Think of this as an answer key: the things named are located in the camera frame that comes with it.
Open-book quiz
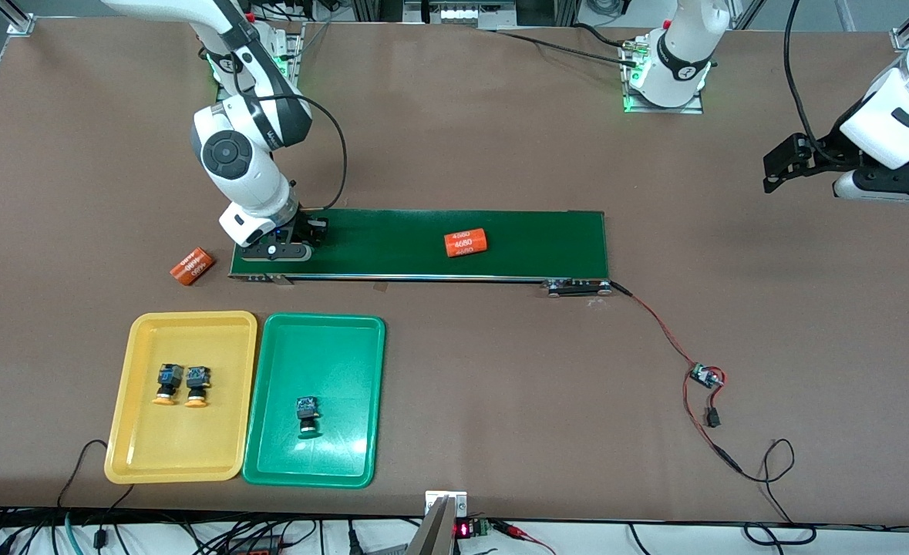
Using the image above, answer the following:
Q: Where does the orange 4680 cylinder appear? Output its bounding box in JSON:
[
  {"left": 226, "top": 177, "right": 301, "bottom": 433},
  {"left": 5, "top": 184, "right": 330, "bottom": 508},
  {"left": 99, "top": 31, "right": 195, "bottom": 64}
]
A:
[
  {"left": 170, "top": 246, "right": 216, "bottom": 288},
  {"left": 444, "top": 228, "right": 488, "bottom": 257}
]

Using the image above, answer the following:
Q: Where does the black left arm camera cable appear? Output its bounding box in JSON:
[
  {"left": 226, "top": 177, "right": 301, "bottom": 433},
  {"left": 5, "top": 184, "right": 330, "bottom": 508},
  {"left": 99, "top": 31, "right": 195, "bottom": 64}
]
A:
[{"left": 783, "top": 0, "right": 860, "bottom": 167}]

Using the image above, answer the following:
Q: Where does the red black motor wire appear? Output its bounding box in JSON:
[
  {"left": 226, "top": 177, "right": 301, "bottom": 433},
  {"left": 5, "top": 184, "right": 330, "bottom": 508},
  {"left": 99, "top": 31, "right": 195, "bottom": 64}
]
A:
[{"left": 608, "top": 281, "right": 702, "bottom": 369}]

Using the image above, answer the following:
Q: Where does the green plastic tray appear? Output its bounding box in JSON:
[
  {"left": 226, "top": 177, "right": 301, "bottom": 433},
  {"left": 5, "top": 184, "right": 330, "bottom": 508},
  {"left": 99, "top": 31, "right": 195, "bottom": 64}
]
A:
[{"left": 241, "top": 312, "right": 387, "bottom": 489}]

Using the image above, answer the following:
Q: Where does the silver rack device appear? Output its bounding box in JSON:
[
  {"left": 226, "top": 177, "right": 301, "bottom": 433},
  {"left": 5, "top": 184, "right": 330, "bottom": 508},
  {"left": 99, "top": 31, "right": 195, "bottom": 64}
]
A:
[{"left": 402, "top": 0, "right": 518, "bottom": 30}]

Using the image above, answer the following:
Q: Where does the thin black looped cable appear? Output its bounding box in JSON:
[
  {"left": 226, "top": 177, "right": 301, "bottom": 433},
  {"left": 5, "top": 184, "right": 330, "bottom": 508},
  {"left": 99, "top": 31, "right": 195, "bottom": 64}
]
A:
[{"left": 739, "top": 438, "right": 819, "bottom": 547}]

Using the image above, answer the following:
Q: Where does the yellow mushroom push button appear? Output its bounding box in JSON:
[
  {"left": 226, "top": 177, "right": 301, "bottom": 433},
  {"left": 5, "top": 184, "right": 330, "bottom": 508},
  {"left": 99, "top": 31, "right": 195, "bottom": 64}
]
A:
[
  {"left": 184, "top": 366, "right": 214, "bottom": 409},
  {"left": 152, "top": 364, "right": 185, "bottom": 406}
]

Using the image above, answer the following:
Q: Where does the yellow plastic tray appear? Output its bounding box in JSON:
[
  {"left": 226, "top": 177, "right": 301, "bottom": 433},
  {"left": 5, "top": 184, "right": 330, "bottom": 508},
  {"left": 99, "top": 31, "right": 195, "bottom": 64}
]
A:
[{"left": 104, "top": 311, "right": 259, "bottom": 485}]

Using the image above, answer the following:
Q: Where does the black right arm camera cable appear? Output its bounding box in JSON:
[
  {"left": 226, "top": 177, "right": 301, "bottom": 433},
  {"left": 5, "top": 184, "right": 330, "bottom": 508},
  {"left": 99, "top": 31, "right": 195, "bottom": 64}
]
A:
[{"left": 258, "top": 92, "right": 348, "bottom": 213}]

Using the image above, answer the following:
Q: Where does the thin black table cable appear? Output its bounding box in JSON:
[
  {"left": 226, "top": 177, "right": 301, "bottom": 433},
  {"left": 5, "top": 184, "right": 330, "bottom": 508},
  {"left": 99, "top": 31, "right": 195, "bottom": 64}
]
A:
[{"left": 55, "top": 439, "right": 137, "bottom": 533}]

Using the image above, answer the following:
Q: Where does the grey metal camera bracket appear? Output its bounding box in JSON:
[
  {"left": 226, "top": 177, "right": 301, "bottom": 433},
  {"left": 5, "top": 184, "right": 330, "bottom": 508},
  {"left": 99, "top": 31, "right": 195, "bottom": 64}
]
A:
[{"left": 406, "top": 490, "right": 470, "bottom": 555}]

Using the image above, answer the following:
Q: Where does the green mushroom push button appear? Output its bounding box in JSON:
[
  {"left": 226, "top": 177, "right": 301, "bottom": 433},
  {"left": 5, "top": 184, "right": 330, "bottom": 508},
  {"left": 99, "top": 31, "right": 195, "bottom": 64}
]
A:
[{"left": 295, "top": 395, "right": 323, "bottom": 439}]

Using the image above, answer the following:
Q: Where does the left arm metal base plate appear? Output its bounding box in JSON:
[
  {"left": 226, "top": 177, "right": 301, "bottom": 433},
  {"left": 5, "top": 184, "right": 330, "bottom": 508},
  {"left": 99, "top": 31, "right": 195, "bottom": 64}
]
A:
[{"left": 621, "top": 39, "right": 704, "bottom": 115}]

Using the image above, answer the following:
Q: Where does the green conveyor belt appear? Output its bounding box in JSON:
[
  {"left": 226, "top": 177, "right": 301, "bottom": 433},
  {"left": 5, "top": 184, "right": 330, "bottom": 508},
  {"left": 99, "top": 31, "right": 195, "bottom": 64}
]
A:
[{"left": 228, "top": 207, "right": 613, "bottom": 298}]

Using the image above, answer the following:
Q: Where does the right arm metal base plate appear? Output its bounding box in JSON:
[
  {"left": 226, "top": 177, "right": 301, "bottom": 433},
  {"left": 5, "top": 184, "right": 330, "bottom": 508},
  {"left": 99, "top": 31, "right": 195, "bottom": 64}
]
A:
[{"left": 209, "top": 22, "right": 306, "bottom": 107}]

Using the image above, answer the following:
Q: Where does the long red black power lead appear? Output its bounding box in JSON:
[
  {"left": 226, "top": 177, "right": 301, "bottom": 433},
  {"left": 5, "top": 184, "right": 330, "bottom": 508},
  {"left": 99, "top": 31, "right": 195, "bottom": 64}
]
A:
[{"left": 682, "top": 378, "right": 744, "bottom": 473}]

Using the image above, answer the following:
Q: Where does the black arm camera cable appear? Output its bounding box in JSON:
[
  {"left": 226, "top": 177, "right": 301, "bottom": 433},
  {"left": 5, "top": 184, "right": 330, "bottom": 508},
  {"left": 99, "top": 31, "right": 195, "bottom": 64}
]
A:
[
  {"left": 783, "top": 0, "right": 860, "bottom": 167},
  {"left": 258, "top": 92, "right": 348, "bottom": 213}
]

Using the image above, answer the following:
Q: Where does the black cable to arm base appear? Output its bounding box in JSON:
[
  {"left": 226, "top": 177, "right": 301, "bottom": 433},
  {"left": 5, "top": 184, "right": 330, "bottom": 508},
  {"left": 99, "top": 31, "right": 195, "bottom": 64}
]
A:
[{"left": 493, "top": 23, "right": 644, "bottom": 70}]

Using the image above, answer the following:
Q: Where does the red clip lead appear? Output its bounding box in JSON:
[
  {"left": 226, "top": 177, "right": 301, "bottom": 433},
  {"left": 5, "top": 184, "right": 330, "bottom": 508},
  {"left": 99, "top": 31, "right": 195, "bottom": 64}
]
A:
[{"left": 493, "top": 520, "right": 555, "bottom": 555}]

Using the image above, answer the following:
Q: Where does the short red wire black plug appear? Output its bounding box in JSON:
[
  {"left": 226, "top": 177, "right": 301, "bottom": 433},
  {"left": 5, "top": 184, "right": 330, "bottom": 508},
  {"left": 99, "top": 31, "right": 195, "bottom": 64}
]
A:
[{"left": 705, "top": 370, "right": 727, "bottom": 429}]

